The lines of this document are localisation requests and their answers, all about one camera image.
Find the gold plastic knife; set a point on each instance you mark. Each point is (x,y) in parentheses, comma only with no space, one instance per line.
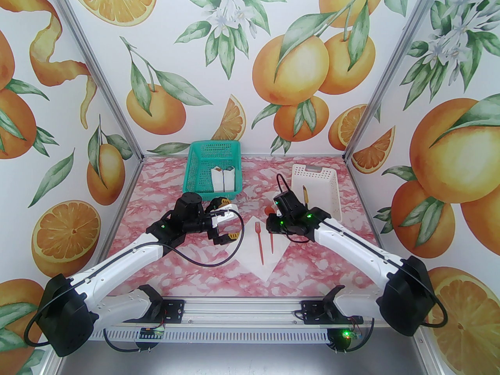
(305,193)

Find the aluminium frame rear bar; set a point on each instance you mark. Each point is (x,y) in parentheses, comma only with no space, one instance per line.
(273,156)

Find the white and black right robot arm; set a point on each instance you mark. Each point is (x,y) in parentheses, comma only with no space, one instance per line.
(351,244)

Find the green plastic basket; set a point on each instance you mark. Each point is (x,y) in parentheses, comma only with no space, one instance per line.
(203,158)

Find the black round device with LED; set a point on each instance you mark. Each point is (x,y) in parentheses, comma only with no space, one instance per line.
(338,340)

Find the slotted metal strip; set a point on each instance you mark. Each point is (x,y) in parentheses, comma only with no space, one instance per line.
(242,334)

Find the small circuit board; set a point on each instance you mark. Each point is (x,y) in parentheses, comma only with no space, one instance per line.
(353,334)
(151,333)

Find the aluminium mounting rail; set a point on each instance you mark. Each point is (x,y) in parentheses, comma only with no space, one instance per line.
(242,311)

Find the white paper napkin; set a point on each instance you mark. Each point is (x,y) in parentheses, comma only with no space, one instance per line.
(250,256)

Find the orange plastic fork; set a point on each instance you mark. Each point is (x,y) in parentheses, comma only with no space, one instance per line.
(259,244)

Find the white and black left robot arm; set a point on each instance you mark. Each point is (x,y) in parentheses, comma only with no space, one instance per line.
(117,264)

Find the white plastic basket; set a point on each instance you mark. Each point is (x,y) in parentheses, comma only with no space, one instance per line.
(324,178)

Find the aluminium frame post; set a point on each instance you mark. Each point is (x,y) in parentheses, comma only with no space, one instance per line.
(102,76)
(392,72)

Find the rolled napkin utensil bundle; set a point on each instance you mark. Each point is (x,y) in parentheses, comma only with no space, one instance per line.
(229,178)
(217,179)

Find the orange plastic spoon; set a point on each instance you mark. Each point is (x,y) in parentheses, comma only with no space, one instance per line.
(268,211)

